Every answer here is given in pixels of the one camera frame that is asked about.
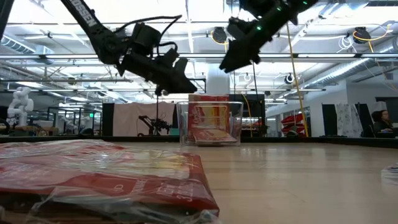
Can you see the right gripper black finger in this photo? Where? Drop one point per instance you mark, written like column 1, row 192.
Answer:
column 236, row 59

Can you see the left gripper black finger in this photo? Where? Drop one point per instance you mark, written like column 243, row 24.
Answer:
column 181, row 65
column 177, row 82

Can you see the small black robot arm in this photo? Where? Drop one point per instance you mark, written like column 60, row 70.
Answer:
column 155, row 124

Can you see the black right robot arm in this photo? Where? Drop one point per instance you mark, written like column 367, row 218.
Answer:
column 280, row 9

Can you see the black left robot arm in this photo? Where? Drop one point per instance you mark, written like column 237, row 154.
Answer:
column 90, row 21

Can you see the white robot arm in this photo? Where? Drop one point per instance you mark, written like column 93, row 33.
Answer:
column 20, row 105

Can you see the long ceiling light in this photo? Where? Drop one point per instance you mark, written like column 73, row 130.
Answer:
column 326, row 55
column 205, row 56

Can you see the clear plastic basket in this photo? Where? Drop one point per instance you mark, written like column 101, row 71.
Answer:
column 183, row 124

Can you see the teal box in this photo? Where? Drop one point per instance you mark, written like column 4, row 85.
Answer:
column 174, row 131

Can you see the white fabric partition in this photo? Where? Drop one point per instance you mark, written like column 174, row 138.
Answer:
column 130, row 119

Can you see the black cabinet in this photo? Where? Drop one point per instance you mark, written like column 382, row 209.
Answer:
column 256, row 115

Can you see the black panel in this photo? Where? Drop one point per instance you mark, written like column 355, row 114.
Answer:
column 329, row 119
column 108, row 119
column 366, row 119

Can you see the red storage bins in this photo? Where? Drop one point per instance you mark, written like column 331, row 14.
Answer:
column 293, row 123

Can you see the patterned white fabric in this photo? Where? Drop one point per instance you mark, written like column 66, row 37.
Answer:
column 348, row 121

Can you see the person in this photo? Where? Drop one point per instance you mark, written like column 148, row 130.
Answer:
column 381, row 123

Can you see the dark window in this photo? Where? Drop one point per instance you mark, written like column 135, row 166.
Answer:
column 393, row 107

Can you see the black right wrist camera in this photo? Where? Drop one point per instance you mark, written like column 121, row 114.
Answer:
column 237, row 28

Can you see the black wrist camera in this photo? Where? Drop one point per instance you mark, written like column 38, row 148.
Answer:
column 146, row 35
column 237, row 28

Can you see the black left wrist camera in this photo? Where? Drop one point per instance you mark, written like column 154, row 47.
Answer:
column 146, row 35

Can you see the black aluminium table frame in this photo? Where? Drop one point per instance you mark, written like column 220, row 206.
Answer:
column 280, row 139

